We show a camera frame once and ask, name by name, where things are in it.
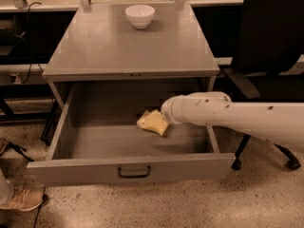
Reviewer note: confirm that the black office chair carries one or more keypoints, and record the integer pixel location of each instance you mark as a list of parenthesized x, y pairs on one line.
[(269, 42)]

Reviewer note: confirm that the white ceramic bowl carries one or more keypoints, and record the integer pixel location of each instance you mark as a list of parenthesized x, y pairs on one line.
[(139, 16)]

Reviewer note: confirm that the grey open top drawer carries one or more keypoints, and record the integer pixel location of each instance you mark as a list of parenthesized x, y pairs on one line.
[(131, 162)]

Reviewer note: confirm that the grey trouser leg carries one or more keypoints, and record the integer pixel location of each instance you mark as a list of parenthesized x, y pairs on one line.
[(6, 190)]

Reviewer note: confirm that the tan sneaker shoe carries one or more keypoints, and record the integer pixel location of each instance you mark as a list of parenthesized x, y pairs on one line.
[(23, 200)]

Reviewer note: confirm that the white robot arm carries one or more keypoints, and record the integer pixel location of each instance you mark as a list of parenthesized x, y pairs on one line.
[(279, 123)]

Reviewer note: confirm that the black drawer handle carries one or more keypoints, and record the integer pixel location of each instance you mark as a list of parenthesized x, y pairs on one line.
[(133, 173)]

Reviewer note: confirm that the grey metal cabinet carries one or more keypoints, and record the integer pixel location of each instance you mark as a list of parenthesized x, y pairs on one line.
[(105, 73)]

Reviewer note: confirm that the black tripod leg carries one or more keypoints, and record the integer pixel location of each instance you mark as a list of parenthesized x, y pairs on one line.
[(5, 145)]

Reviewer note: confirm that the yellow sponge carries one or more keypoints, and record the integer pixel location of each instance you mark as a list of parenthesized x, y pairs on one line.
[(153, 121)]

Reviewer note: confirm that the wall power outlet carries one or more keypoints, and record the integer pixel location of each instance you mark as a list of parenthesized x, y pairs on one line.
[(15, 79)]

